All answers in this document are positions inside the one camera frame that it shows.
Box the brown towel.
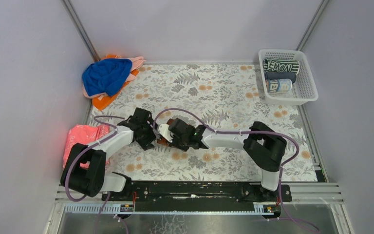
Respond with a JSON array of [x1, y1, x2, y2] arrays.
[[157, 118, 174, 147]]

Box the orange blue rabbit towel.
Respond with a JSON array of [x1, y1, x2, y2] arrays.
[[265, 79, 293, 94]]

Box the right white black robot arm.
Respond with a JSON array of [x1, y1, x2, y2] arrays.
[[158, 118, 287, 191]]

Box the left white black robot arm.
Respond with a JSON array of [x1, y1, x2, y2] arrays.
[[60, 108, 157, 202]]

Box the floral table mat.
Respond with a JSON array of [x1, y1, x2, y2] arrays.
[[88, 64, 317, 182]]

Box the pink patterned towel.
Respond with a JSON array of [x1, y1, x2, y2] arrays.
[[63, 124, 110, 168]]

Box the light pink towel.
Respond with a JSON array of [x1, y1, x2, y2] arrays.
[[83, 56, 146, 99]]

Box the dark blue rolled towel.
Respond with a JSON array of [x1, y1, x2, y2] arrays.
[[264, 72, 297, 83]]

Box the striped lemon rolled towel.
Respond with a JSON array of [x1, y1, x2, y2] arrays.
[[263, 58, 300, 75]]

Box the white plastic basket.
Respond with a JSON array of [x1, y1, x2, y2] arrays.
[[258, 49, 318, 106]]

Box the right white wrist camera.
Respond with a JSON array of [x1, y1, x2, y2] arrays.
[[157, 124, 173, 143]]

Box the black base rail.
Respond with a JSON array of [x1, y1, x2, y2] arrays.
[[102, 181, 292, 212]]

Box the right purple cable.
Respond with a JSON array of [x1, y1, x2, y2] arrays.
[[152, 108, 320, 234]]

